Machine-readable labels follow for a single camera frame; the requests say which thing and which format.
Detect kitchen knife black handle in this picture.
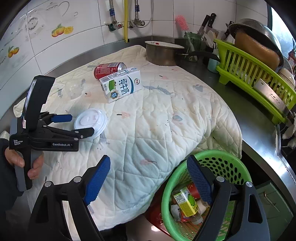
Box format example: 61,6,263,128
197,13,217,36

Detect white plastic cup lid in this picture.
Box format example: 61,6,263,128
74,108,108,141

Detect green plastic trash basket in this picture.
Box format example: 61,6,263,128
161,150,251,240

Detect water valve pipes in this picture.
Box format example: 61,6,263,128
104,1,154,32

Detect lime green dish rack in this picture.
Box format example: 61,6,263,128
214,39,295,125

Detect green cabinet drawer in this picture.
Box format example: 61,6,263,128
256,182,293,240

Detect steel colander bowl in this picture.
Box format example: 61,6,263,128
228,19,284,70

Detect metal pot with lid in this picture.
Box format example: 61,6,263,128
145,41,185,66

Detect white quilted cloth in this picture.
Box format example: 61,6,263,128
13,45,243,231

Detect white dish rag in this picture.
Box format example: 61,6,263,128
282,121,295,149

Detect yellow juice carton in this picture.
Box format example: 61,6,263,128
172,186,198,217

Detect teal cup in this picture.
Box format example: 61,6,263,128
207,59,220,73

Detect yellow gas pipe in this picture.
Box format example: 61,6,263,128
124,0,128,43

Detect green utensil jar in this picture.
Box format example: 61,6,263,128
184,32,206,52

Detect red soda can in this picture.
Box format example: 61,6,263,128
94,62,127,80

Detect pink bottle brush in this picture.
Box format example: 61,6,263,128
174,14,197,53

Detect person's left hand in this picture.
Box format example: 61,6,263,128
4,146,45,180

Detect red stool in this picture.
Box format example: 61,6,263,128
144,192,170,237

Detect white milk carton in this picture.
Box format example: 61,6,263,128
99,67,142,103

